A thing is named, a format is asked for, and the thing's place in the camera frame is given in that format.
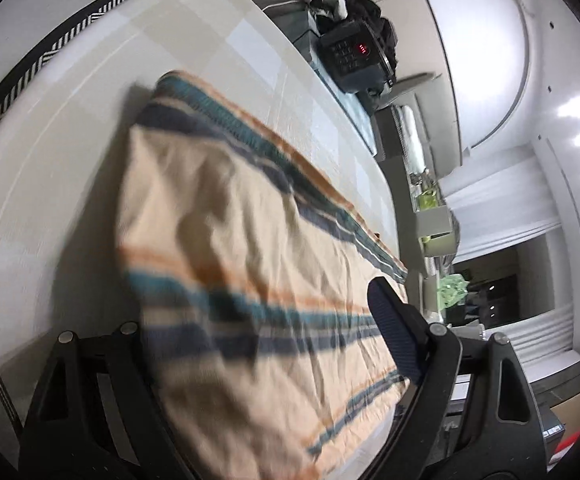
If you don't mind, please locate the teal checked small table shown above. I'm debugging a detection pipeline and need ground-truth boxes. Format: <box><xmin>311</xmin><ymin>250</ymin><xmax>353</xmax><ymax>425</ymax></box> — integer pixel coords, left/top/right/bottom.
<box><xmin>267</xmin><ymin>10</ymin><xmax>378</xmax><ymax>156</ymax></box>

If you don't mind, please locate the beige striped knit sweater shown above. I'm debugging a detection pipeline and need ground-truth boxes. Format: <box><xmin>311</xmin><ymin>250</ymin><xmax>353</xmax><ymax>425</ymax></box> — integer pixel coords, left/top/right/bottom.
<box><xmin>115</xmin><ymin>72</ymin><xmax>409</xmax><ymax>479</ymax></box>

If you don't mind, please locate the black clothes pile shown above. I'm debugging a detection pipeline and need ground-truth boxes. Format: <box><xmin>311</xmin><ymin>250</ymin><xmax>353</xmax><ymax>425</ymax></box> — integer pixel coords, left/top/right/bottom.
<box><xmin>344</xmin><ymin>0</ymin><xmax>398</xmax><ymax>70</ymax></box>

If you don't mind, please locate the green tissue pack in bowl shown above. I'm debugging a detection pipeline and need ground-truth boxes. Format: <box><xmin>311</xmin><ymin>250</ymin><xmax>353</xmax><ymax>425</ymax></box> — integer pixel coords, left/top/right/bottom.
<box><xmin>436</xmin><ymin>273</ymin><xmax>468</xmax><ymax>309</ymax></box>

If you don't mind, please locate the beige checked bed cover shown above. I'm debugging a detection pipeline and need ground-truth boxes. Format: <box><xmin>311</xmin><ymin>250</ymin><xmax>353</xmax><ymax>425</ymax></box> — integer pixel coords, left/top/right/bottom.
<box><xmin>0</xmin><ymin>0</ymin><xmax>411</xmax><ymax>480</ymax></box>

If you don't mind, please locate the grey side shelf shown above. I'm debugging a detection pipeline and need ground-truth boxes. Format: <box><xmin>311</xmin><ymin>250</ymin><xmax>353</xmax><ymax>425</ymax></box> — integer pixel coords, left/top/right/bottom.
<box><xmin>375</xmin><ymin>107</ymin><xmax>460</xmax><ymax>321</ymax></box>

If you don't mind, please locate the white window curtain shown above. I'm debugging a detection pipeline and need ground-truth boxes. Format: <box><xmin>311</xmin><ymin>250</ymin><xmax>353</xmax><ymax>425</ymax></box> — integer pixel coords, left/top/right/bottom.
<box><xmin>439</xmin><ymin>145</ymin><xmax>576</xmax><ymax>362</ymax></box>

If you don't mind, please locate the white box on shelf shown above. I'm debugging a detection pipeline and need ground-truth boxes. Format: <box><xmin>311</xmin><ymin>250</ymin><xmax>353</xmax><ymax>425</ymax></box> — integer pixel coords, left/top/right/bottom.
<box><xmin>416</xmin><ymin>206</ymin><xmax>457</xmax><ymax>257</ymax></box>

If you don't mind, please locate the black electric cooker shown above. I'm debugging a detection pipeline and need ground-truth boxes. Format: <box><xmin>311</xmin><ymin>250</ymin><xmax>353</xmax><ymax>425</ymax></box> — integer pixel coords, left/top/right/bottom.
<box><xmin>318</xmin><ymin>21</ymin><xmax>395</xmax><ymax>93</ymax></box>

